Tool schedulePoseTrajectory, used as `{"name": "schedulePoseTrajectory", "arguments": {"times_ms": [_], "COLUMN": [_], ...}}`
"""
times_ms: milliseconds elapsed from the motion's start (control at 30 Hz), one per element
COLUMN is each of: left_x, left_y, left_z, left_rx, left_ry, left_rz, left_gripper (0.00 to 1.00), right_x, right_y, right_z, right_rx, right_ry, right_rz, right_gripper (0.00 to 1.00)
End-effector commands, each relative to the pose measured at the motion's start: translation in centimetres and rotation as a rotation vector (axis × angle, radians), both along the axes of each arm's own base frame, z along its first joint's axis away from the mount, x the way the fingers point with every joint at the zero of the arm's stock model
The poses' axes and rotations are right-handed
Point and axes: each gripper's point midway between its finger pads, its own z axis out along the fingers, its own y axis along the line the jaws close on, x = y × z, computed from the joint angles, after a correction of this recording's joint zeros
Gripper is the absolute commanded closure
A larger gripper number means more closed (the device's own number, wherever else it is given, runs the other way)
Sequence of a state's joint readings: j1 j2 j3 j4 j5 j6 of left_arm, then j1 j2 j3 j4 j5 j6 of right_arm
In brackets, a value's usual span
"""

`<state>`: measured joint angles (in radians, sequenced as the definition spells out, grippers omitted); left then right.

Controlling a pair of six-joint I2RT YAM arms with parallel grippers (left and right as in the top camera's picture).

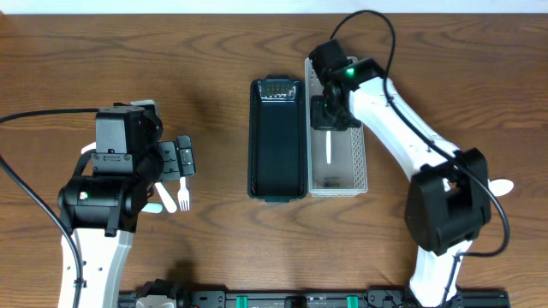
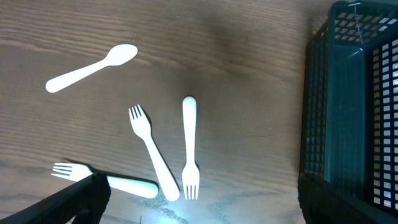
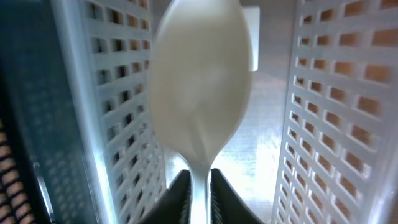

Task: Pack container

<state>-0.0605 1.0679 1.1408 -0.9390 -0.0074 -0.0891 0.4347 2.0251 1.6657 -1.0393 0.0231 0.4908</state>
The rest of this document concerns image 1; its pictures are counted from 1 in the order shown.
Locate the white spoon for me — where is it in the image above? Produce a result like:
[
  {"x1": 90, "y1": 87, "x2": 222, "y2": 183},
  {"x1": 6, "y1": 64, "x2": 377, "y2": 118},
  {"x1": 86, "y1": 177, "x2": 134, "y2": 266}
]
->
[
  {"x1": 325, "y1": 131, "x2": 332, "y2": 164},
  {"x1": 489, "y1": 179, "x2": 515, "y2": 197},
  {"x1": 80, "y1": 142, "x2": 96, "y2": 154}
]

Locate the white fork tines down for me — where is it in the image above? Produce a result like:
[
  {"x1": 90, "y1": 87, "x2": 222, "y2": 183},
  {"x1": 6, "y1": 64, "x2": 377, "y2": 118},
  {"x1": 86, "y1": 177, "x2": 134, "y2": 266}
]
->
[{"x1": 177, "y1": 177, "x2": 190, "y2": 211}]

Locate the white fork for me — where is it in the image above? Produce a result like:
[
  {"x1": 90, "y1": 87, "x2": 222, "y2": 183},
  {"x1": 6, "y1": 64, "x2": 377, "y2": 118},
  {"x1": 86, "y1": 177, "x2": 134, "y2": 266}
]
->
[
  {"x1": 154, "y1": 182, "x2": 178, "y2": 213},
  {"x1": 141, "y1": 203, "x2": 164, "y2": 214}
]

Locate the clear plastic basket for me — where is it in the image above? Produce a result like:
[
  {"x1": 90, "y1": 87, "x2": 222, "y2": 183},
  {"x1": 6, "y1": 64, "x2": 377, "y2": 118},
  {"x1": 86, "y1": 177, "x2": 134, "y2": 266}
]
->
[{"x1": 304, "y1": 59, "x2": 367, "y2": 198}]

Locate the black plastic basket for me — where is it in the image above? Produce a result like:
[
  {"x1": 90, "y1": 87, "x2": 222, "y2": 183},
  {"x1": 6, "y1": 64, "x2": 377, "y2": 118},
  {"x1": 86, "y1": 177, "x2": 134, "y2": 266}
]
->
[{"x1": 247, "y1": 75, "x2": 307, "y2": 203}]

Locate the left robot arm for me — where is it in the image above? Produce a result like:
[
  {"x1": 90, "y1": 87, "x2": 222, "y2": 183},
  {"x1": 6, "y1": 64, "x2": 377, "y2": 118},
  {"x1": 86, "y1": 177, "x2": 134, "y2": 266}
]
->
[{"x1": 58, "y1": 99, "x2": 196, "y2": 307}]

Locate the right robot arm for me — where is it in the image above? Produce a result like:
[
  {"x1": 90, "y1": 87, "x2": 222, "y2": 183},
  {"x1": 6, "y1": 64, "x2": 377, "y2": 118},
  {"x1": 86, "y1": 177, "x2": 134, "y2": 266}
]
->
[{"x1": 308, "y1": 39, "x2": 491, "y2": 307}]

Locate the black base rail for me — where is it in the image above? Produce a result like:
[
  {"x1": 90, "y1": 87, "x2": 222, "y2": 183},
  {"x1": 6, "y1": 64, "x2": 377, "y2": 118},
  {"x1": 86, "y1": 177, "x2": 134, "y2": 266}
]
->
[{"x1": 117, "y1": 278, "x2": 510, "y2": 308}]

